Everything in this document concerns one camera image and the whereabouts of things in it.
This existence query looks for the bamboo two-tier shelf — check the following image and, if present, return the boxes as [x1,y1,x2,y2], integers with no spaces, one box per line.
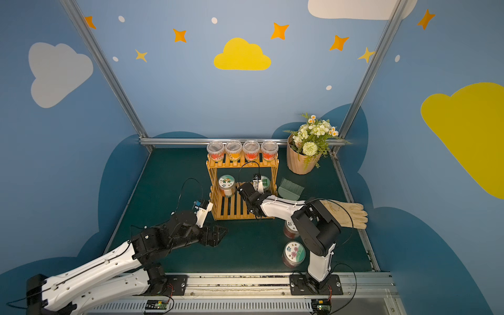
[206,152,279,220]

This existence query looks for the large jar orange flower lid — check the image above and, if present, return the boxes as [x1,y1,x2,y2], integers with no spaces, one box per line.
[218,175,236,197]

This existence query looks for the small clear jar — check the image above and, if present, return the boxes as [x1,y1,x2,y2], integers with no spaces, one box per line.
[225,140,242,161]
[261,140,278,161]
[242,140,261,161]
[207,141,225,162]

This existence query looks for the large jar green leaf lid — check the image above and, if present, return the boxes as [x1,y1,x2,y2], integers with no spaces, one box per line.
[263,175,271,192]

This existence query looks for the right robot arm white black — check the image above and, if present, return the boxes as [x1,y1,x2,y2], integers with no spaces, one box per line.
[237,182,341,288]

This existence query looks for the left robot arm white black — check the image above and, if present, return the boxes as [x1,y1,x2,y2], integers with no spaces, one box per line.
[26,211,228,314]

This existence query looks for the large jar red strawberry lid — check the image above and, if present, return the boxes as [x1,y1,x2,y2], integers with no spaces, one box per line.
[283,220,299,240]

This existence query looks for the pink ribbed flower pot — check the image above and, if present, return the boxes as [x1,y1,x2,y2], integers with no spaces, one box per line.
[287,135,322,175]

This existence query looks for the large jar purple flower lid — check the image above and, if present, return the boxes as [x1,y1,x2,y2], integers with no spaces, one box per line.
[282,241,306,269]

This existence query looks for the white green artificial flowers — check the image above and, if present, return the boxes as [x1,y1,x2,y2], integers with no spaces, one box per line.
[285,113,350,170]

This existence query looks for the left green circuit board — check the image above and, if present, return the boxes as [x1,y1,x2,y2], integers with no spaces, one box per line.
[145,300,169,312]

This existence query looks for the green circuit board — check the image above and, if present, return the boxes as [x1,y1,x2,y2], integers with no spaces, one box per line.
[145,300,169,312]
[311,299,332,315]

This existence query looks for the beige work gloves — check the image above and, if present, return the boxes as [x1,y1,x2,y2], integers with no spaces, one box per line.
[322,200,368,230]

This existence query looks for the rear aluminium crossbar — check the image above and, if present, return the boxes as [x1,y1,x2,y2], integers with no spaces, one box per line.
[139,136,349,147]

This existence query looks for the right green circuit board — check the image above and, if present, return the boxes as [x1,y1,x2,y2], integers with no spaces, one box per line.
[311,299,332,315]

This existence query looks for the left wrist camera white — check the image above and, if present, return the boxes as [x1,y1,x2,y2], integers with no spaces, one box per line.
[194,200,213,228]

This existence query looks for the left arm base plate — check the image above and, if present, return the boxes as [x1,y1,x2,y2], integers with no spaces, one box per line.
[146,274,188,297]

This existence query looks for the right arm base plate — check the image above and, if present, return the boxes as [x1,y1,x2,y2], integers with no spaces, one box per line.
[289,272,343,295]

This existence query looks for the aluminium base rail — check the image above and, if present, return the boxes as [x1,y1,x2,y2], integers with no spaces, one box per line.
[83,272,406,314]

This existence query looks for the right aluminium frame post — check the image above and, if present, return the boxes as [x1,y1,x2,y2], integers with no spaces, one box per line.
[339,0,417,140]

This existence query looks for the aluminium frame post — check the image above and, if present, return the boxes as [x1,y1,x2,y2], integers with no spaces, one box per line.
[339,0,417,140]
[60,0,149,141]

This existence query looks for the left aluminium frame post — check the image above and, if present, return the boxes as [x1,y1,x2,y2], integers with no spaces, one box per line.
[60,0,149,141]

